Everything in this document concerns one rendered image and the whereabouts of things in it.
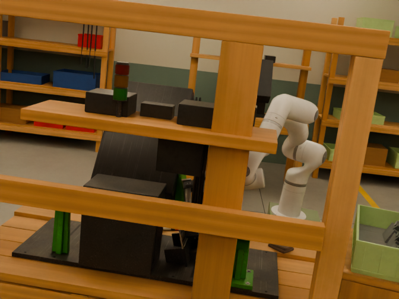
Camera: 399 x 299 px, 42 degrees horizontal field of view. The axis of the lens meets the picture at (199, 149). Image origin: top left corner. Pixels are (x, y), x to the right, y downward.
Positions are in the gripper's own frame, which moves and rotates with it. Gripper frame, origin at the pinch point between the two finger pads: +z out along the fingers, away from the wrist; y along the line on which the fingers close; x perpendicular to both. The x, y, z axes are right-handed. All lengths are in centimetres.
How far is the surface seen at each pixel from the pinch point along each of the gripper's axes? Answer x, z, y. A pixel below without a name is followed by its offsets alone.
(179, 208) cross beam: 25.4, -2.4, 28.8
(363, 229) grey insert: -20, -81, -104
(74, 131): -325, 240, -357
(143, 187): 6.2, 15.7, 13.9
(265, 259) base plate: 20, -26, -38
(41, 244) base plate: 16, 67, -5
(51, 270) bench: 32, 56, 3
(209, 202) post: 22.2, -12.7, 25.1
